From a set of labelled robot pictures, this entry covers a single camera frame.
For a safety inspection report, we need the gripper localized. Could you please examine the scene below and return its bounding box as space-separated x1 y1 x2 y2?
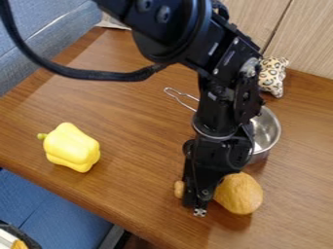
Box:
180 128 257 218

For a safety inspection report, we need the brown toy chicken drumstick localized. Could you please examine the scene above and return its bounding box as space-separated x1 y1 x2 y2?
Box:
172 171 265 216

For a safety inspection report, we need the silver pot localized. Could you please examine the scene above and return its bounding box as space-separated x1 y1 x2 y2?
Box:
162 87 282 165

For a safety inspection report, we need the yellow toy pepper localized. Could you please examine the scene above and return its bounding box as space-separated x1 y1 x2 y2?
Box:
36 122 103 174

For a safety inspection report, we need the leopard print plush toy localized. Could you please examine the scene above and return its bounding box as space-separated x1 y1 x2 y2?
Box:
257 56 290 99

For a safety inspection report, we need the black cable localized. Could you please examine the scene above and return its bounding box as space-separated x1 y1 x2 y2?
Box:
0 0 172 83

